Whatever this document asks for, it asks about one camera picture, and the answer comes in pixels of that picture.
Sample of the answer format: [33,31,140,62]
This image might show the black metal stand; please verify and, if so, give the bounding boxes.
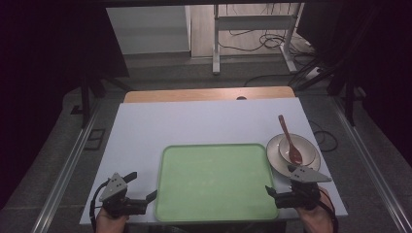
[70,72,134,129]

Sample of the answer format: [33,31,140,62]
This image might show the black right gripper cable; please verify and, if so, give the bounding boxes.
[319,188,340,233]

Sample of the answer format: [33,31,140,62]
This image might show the white table board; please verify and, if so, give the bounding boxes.
[79,97,349,225]

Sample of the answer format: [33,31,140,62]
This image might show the tangled black cables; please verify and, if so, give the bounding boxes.
[218,28,316,56]

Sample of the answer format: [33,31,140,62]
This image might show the white bowl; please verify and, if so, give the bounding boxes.
[278,134,317,167]

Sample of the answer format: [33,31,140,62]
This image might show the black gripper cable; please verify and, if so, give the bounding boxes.
[319,188,340,233]
[89,179,111,233]

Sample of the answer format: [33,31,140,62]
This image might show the reddish brown spoon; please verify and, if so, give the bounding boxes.
[277,114,303,165]

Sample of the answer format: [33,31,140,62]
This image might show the black rectangular floor frame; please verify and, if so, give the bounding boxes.
[83,128,107,151]

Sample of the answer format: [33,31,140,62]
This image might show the green plastic tray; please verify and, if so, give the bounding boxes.
[154,143,280,223]

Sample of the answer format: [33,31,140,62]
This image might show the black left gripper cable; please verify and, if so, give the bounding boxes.
[89,179,111,233]

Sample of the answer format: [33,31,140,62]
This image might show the white round plate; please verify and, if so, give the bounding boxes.
[265,133,322,179]

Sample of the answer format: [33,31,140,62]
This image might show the white power strip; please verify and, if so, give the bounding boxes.
[303,66,324,82]

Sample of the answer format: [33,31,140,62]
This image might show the wooden table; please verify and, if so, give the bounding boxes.
[123,85,296,104]

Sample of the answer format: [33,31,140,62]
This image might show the black tripod stand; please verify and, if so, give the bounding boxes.
[287,3,387,92]

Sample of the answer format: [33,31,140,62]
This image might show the person's left hand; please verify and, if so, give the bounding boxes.
[95,207,130,233]

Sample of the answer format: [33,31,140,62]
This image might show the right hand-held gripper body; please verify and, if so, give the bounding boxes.
[274,165,333,211]

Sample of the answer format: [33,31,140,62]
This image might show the black looped floor cable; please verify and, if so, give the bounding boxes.
[309,119,339,153]

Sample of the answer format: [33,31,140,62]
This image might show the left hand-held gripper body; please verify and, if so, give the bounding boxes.
[98,172,149,218]

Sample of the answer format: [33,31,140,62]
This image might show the person's right hand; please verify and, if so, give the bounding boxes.
[295,187,334,233]

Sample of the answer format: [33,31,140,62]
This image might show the white metal desk frame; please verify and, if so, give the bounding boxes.
[212,3,305,76]

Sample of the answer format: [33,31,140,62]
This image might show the metal floor rail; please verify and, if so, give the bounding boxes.
[329,96,412,233]
[30,99,102,233]

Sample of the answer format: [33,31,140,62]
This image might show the long black floor cable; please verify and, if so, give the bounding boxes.
[243,73,293,87]

